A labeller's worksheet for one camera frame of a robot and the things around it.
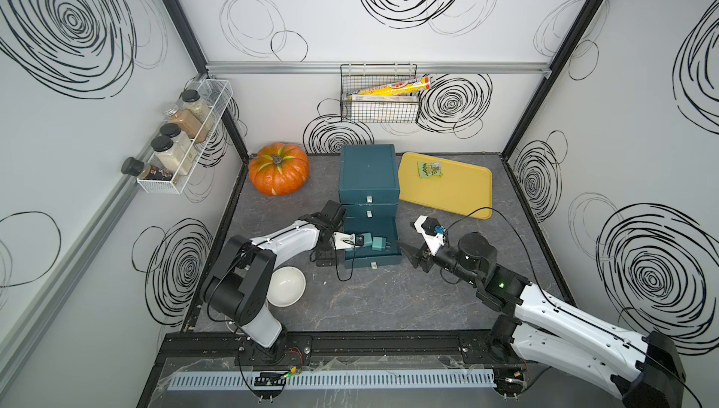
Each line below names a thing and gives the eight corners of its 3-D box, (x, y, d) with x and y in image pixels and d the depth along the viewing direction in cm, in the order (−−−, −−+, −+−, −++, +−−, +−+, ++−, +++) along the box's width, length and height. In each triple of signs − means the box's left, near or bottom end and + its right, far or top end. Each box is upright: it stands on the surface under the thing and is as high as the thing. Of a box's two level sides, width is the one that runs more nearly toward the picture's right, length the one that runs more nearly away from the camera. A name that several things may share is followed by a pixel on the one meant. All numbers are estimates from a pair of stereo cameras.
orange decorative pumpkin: (254, 201, 107) (243, 180, 97) (265, 165, 119) (257, 143, 109) (305, 201, 107) (299, 180, 97) (311, 165, 119) (306, 143, 109)
